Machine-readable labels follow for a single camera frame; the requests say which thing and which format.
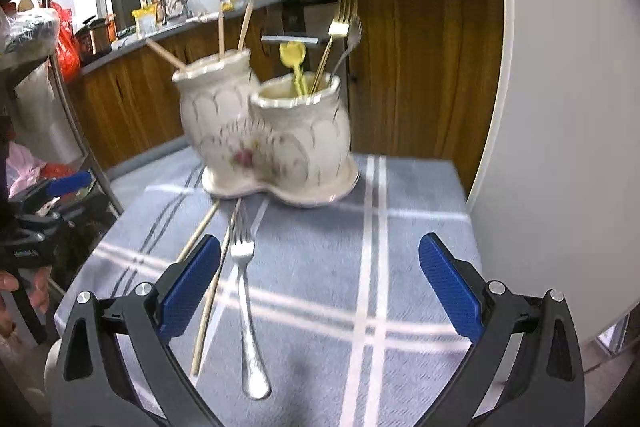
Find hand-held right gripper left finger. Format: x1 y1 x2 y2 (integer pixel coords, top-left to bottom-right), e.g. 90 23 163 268
52 234 223 427

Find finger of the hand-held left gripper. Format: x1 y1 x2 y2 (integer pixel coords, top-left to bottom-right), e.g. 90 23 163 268
30 171 93 200
10 202 86 234

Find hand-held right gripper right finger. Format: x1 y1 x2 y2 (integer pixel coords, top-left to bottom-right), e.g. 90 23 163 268
417 232 586 427

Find silver fork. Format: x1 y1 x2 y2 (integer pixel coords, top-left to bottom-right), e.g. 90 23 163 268
229 202 273 400

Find cream floral ceramic utensil holder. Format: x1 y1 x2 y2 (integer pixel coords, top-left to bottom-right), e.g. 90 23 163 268
172 49 361 208

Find yellow plastic spoon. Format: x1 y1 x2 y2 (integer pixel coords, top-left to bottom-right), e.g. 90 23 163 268
279 42 308 98

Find silver flower-shaped spoon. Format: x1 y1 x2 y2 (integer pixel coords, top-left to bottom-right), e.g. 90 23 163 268
327 17 363 85

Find gold fork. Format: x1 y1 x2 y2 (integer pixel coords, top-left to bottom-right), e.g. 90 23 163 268
309 0 358 95

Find person's left hand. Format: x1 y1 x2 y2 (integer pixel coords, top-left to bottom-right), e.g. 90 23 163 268
0 269 52 314

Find metal shelf rack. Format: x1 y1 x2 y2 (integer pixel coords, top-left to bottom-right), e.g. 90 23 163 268
0 0 126 218

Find blue plaid tablecloth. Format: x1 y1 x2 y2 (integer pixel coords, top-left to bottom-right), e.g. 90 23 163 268
52 147 483 427

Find red plastic bag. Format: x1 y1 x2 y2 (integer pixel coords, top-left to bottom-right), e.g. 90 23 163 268
50 2 83 82

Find copper pot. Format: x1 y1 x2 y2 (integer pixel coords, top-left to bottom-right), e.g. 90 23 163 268
75 14 113 58

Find yellow food packet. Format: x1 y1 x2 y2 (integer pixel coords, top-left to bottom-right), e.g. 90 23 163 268
131 4 158 35

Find wooden kitchen cabinets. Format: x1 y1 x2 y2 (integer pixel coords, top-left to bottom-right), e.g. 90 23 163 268
65 0 506 198

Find white cloth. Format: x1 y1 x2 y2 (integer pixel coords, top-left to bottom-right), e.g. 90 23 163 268
160 0 188 25

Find silver built-in oven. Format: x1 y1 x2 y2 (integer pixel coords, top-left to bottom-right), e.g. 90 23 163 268
260 0 351 82

